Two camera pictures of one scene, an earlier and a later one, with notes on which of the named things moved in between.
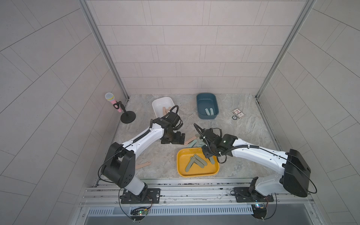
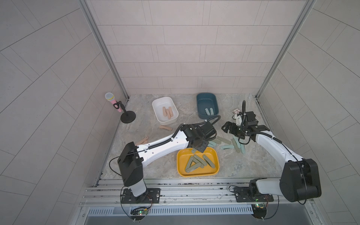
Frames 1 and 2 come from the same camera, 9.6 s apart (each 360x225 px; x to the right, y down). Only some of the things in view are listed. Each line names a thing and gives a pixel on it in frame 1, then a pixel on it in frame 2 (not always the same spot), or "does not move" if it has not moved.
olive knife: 190,163 does not move
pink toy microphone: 110,96 does not move
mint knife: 207,112 does not move
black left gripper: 177,140 to 202,147
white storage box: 159,103 does not move
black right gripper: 203,146 to 232,130
